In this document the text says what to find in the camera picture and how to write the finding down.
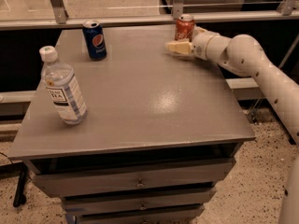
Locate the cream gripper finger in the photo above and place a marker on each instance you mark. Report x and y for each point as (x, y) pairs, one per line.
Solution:
(198, 30)
(180, 47)

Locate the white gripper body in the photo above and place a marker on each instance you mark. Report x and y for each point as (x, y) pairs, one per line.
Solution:
(201, 45)

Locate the red coke can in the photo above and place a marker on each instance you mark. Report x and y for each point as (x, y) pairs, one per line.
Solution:
(184, 27)

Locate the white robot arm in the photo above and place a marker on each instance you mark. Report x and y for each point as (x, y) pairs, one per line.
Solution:
(242, 55)

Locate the blue pepsi can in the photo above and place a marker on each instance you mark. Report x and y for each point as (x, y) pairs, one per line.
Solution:
(94, 38)

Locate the grey drawer cabinet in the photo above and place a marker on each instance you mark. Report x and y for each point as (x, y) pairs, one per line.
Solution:
(145, 106)

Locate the clear plastic water bottle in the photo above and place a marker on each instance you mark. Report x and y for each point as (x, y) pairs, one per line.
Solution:
(61, 83)

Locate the middle grey drawer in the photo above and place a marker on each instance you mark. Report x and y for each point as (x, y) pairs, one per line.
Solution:
(138, 202)

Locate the grey drawer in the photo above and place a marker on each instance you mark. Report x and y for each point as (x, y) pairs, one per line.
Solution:
(132, 178)
(138, 202)
(144, 217)

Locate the top grey drawer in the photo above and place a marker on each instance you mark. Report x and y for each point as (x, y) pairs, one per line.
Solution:
(132, 178)

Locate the bottom grey drawer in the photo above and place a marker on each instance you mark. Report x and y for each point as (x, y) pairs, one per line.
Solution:
(144, 217)

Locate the black stand leg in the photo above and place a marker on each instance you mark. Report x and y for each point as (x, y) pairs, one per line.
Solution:
(20, 198)

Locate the metal glass railing frame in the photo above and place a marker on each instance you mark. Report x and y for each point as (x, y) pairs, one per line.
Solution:
(39, 14)

